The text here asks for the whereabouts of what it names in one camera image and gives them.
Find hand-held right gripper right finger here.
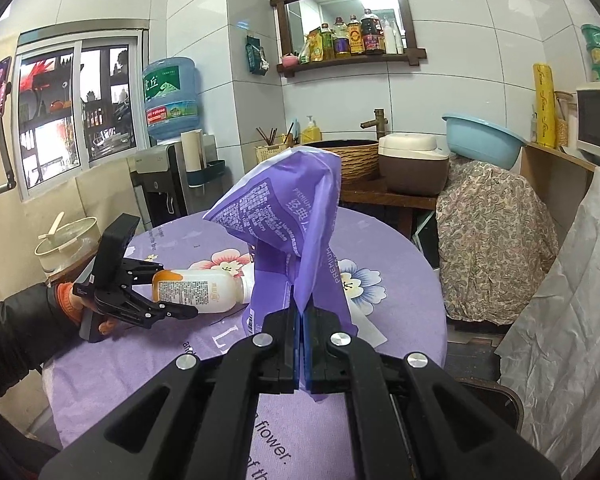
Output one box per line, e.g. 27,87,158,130
298,305,563,480

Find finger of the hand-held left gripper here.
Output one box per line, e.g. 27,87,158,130
121,255,167,287
95,284,200,332

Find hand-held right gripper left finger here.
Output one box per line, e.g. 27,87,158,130
39,305,300,480

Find white bottle with orange cap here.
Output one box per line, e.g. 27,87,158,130
151,269,256,315

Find purple plastic bag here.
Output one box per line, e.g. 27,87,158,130
202,147,361,403

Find dark trash bin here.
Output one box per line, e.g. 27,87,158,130
455,377,525,433

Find person's left forearm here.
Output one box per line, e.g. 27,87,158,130
0,282,83,403

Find person's left hand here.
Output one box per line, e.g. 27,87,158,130
55,281,121,335

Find cream pot with lid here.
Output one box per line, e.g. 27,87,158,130
34,212,101,273

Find water dispenser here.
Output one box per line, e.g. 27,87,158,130
129,141,218,228

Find purple floral tablecloth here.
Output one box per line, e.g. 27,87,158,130
42,207,448,480

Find dark blue cup holder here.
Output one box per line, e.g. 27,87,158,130
187,159,227,189

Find white cup dispenser tube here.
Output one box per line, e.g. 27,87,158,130
181,129,204,187

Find window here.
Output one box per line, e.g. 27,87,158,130
12,30,148,201

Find wooden sink counter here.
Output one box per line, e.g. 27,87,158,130
337,175,438,241

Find blue water jug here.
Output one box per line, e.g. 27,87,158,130
142,57,202,143

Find cream chopstick holder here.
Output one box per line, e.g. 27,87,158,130
255,144,293,166

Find woven basin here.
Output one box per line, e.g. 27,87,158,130
300,139,381,183

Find brown and white rice cooker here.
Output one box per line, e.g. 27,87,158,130
378,133,451,197

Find yellow soap dispenser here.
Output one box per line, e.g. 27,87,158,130
300,115,322,143

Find floral cloth cover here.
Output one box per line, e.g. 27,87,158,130
435,155,561,323

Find green hanging packet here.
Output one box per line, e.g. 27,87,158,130
245,35,270,77

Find bronze faucet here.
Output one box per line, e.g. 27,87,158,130
361,108,390,141

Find white plastic sheet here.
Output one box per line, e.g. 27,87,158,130
497,162,600,478

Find light blue basin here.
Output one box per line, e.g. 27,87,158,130
441,112,528,171

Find yellow oil pouch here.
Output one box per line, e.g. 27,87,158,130
305,24,336,62

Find wooden cabinet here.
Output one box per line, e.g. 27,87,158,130
520,142,597,246

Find amber oil bottle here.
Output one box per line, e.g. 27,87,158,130
332,16,351,58

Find yellow-label sauce bottle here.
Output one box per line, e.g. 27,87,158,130
347,14,365,56

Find dark soy sauce bottle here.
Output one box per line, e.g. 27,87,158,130
360,8,386,55

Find yellow wrap roll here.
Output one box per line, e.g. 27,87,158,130
532,62,558,150

